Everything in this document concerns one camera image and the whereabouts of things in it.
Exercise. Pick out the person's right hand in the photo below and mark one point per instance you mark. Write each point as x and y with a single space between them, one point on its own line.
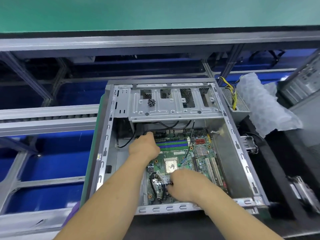
187 186

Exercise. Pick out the person's left hand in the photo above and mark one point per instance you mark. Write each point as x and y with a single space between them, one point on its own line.
144 147

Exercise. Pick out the small gold CPU chip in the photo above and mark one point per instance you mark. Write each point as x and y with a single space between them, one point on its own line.
169 167

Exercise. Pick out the green RAM stick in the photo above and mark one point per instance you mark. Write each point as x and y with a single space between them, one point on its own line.
172 142

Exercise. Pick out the green motherboard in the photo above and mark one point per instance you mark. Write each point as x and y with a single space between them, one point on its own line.
200 157

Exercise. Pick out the black and silver computer case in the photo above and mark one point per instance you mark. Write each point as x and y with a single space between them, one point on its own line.
170 100

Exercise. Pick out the metal heatsink cooler fan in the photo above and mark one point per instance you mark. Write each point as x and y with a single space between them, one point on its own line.
250 142

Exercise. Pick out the grey power supply unit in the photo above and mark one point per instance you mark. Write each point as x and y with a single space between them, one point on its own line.
235 102

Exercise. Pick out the person's left forearm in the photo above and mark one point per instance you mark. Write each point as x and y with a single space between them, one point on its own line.
105 202

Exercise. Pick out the person's right forearm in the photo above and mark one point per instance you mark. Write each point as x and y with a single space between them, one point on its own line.
240 217

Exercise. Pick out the dark grey case side panel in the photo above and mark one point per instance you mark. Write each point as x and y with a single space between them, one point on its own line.
307 122

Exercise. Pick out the grey computer tower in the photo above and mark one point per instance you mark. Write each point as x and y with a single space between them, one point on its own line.
302 85

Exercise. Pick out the small purple object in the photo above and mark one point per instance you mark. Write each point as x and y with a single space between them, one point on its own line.
72 212

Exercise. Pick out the white bubble wrap bag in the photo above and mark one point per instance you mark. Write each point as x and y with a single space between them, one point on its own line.
262 105

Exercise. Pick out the green conveyor belt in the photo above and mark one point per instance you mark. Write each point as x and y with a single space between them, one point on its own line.
150 12

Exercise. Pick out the aluminium roller conveyor rail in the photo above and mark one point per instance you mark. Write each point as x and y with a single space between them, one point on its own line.
45 120

